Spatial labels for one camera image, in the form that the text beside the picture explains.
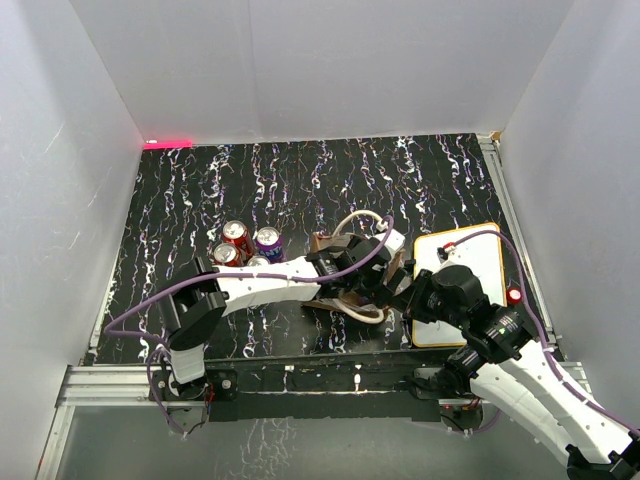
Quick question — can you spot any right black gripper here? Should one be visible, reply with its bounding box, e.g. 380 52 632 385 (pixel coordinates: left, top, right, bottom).
389 269 465 328

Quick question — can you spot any red emergency button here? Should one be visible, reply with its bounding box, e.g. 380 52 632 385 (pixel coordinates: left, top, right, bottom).
506 288 523 305

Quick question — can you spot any wrist white camera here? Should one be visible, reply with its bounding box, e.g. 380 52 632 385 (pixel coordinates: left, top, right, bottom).
374 218 405 257
437 242 458 264

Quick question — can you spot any purple Fanta can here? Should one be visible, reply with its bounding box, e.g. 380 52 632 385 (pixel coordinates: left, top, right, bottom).
246 255 270 267
255 226 285 263

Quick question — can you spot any white whiteboard yellow rim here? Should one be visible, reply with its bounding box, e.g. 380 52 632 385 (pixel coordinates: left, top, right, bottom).
411 222 506 348

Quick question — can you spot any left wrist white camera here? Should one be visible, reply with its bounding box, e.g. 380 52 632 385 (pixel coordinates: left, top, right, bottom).
374 218 405 257

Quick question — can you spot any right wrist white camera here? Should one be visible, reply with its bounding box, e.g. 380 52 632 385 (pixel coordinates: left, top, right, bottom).
437 242 458 264

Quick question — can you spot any pink tape strip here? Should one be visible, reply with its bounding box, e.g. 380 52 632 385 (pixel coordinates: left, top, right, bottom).
143 140 193 150

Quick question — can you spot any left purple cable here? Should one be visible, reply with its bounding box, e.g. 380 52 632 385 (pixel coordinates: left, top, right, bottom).
103 214 396 441

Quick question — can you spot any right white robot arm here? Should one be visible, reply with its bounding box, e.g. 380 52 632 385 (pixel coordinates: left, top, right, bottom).
391 264 639 479

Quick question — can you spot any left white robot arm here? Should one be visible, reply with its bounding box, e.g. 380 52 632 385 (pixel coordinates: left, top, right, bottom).
157 231 405 399

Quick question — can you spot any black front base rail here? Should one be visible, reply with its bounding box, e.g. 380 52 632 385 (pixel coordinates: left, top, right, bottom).
150 350 485 429

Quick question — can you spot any red cola can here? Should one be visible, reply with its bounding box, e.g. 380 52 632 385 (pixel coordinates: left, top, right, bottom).
213 242 244 267
222 220 255 257

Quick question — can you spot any aluminium frame rail right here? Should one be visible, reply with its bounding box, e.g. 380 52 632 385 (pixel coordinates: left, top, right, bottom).
477 133 559 344

